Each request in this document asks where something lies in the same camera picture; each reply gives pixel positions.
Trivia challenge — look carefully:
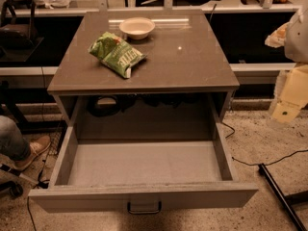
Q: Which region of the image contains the green jalapeno chip bag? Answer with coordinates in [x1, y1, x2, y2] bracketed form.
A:
[89, 32, 145, 79]

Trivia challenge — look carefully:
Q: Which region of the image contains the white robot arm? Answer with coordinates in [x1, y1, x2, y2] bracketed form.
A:
[265, 4, 308, 124]

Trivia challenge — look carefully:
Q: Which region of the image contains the grey drawer cabinet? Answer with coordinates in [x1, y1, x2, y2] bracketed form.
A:
[48, 10, 239, 141]

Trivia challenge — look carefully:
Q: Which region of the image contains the open grey top drawer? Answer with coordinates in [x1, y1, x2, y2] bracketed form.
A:
[30, 123, 258, 213]

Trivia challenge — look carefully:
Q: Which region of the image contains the white paper bowl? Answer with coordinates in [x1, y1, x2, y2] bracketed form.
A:
[119, 17, 155, 40]

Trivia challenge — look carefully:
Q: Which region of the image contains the tan shoe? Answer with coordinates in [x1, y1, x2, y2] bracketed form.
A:
[14, 135, 51, 171]

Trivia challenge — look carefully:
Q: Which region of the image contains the black metal stand leg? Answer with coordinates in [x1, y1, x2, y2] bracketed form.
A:
[258, 164, 308, 231]

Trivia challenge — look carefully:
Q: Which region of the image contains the blue jeans leg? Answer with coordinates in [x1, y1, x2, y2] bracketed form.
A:
[0, 115, 31, 161]

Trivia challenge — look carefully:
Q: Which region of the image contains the dark handbag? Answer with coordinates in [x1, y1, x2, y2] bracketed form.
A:
[0, 0, 38, 49]

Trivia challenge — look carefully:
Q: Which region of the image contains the black office chair base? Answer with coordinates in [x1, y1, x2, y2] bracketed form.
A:
[0, 164, 39, 198]

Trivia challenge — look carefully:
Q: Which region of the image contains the coiled black cable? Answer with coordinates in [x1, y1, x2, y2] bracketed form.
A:
[87, 94, 122, 117]

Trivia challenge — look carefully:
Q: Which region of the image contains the black drawer handle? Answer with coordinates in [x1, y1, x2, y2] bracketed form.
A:
[127, 201, 162, 215]

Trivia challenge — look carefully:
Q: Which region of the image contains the black floor cable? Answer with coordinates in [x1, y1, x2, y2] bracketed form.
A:
[221, 121, 308, 167]

